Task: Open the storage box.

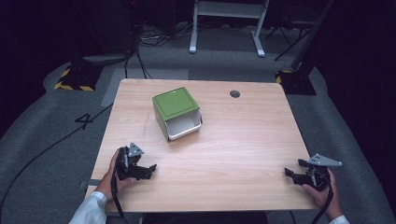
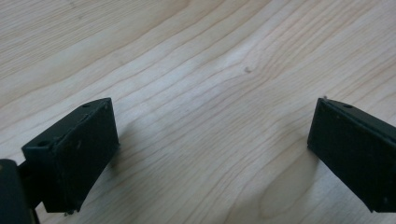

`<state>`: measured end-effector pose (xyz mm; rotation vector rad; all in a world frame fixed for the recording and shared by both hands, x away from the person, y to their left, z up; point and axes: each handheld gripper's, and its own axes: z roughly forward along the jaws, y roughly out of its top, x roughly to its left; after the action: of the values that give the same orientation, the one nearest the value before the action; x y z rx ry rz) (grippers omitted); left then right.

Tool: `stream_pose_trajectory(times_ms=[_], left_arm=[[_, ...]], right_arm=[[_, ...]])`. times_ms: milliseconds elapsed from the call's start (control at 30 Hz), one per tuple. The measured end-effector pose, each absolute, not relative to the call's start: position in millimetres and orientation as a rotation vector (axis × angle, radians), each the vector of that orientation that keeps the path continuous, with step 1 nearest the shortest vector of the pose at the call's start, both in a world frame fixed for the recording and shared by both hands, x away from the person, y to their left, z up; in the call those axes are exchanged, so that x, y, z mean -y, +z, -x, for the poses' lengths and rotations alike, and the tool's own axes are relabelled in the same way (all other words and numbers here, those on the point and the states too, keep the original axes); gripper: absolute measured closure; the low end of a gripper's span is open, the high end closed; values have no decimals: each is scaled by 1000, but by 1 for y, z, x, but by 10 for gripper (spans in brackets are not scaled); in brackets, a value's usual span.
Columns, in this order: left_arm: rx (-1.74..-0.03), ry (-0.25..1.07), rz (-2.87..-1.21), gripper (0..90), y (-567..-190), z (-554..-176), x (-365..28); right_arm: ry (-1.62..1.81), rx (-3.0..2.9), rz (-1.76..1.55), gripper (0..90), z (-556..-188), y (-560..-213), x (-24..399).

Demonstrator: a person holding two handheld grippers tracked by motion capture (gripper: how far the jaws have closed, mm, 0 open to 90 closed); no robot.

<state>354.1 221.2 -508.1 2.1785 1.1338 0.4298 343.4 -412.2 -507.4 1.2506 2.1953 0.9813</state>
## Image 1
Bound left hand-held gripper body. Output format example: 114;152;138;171
114;142;149;182

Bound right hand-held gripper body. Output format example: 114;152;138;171
298;153;344;192

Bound white drawer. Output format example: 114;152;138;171
164;108;204;142

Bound green drawer box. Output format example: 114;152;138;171
151;86;204;143

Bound person's left hand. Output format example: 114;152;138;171
94;148;138;201

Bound person's right hand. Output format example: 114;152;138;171
302;169;344;221

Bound black floor tape mark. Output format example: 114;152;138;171
74;113;94;131

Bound black base with dark pole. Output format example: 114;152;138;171
275;0;336;96

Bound black base with hazard stripes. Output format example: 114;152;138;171
53;63;105;92

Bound grey flat stand foot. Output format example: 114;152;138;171
81;52;129;67

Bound black tripod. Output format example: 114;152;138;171
265;6;316;63

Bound left hand-held gripper black cable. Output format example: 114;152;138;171
109;170;126;219

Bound hand-held gripper black cable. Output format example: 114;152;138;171
311;174;334;224
109;170;126;219

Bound right hand-held gripper black cable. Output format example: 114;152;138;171
311;174;334;224

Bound long black floor cable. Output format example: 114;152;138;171
0;103;114;218

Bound bundle of floor cables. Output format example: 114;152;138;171
123;21;200;80

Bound white metal stand frame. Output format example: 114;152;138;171
189;0;271;59

